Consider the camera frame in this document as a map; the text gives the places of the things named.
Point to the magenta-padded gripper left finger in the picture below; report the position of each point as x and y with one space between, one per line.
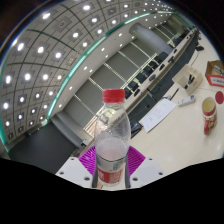
87 163

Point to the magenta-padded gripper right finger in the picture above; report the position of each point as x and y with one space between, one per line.
136 161

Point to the clear red-capped water bottle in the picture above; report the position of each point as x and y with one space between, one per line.
111 146

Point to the black bag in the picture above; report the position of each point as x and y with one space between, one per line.
134 130

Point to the white paper sheets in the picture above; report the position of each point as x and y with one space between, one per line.
156 116

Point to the long curved conference desk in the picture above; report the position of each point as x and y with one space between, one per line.
160 90

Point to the black desk microphones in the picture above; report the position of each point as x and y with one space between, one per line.
152 77

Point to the red and cream mug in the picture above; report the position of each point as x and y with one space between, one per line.
210 116

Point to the black office chairs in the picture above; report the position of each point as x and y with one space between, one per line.
146 71

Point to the beige cardboard box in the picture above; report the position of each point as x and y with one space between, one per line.
196 81

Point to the flat round red coaster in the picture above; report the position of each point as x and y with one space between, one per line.
220 97

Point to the open red-edged cardboard box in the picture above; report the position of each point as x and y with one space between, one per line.
213 80

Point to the round ceiling lights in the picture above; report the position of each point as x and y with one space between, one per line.
40 49

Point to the small teal block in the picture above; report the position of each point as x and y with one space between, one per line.
219 69

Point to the black tabletop microphone unit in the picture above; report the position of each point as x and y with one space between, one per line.
199 48

